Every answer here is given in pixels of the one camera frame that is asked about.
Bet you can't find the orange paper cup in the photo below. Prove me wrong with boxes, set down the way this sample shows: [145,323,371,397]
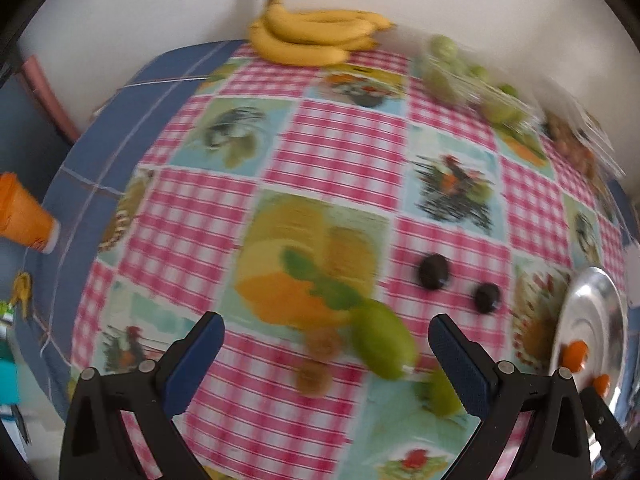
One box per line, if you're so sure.
[0,172,61,254]

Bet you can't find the pink checkered fruit tablecloth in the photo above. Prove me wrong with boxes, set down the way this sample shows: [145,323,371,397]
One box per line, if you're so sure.
[72,46,625,479]

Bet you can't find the yellow banana bunch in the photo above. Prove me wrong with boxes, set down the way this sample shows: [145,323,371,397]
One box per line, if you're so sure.
[248,0,395,67]

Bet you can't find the orange mandarin with stem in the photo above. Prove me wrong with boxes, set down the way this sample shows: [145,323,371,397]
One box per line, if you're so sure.
[561,339,589,374]

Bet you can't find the dark plum lower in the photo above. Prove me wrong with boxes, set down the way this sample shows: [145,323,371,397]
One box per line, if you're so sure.
[473,282,501,314]

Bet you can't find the clear box green fruits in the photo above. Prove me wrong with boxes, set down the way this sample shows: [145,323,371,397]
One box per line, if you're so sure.
[418,35,544,130]

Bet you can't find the clear box brown longans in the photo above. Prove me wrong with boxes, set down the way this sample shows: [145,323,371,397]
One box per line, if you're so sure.
[542,103,625,180]

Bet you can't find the dark plum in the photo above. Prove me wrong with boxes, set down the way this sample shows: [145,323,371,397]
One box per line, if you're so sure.
[418,254,450,290]
[473,282,501,314]

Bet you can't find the round metal tray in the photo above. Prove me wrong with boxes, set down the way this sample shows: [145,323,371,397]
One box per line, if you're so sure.
[549,266,627,412]

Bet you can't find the brown kiwi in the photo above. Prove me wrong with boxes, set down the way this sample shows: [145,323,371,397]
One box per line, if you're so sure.
[304,327,343,362]
[295,360,332,398]

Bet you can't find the dark plum upper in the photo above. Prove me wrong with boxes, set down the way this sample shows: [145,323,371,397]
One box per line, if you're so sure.
[418,254,450,290]

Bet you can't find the green mango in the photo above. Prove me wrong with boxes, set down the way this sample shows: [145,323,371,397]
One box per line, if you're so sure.
[427,367,463,417]
[350,300,420,380]

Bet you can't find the small orange mandarin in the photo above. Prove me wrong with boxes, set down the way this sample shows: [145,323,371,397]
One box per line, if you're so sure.
[591,374,611,398]

